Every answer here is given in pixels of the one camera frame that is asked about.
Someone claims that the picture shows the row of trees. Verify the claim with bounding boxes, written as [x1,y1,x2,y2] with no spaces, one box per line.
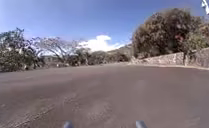
[0,27,131,73]

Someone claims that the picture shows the grey stone wall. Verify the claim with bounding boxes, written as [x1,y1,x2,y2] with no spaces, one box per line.
[131,45,209,70]

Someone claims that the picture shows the robot's own part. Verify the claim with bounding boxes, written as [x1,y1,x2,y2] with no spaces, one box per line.
[135,120,148,128]
[62,120,75,128]

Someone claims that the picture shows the grey asphalt road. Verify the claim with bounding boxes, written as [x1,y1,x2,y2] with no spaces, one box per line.
[0,62,209,128]

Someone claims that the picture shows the hill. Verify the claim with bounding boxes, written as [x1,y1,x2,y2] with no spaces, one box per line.
[106,43,134,61]

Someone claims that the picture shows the large trees behind wall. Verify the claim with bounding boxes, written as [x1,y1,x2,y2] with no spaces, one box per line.
[131,7,209,60]

